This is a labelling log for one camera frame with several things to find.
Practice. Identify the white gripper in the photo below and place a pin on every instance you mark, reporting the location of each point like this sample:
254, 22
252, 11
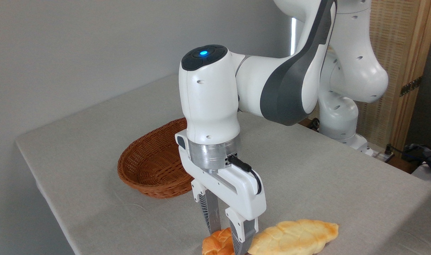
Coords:
236, 191

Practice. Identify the brown wicker oval basket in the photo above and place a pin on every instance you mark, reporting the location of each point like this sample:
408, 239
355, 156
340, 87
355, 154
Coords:
151, 163

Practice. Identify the metal screen hinge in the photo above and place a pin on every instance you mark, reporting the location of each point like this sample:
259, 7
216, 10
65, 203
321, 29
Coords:
410, 86

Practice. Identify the wooden rattan folding screen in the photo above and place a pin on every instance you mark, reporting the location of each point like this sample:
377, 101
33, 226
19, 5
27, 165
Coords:
407, 42

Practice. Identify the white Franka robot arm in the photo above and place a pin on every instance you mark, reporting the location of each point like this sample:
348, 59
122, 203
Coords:
208, 106

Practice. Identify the long pale braided bread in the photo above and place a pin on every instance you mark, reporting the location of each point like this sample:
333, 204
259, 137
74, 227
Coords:
297, 235

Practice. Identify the round knotted bread roll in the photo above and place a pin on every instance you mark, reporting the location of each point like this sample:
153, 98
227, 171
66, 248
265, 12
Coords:
219, 244

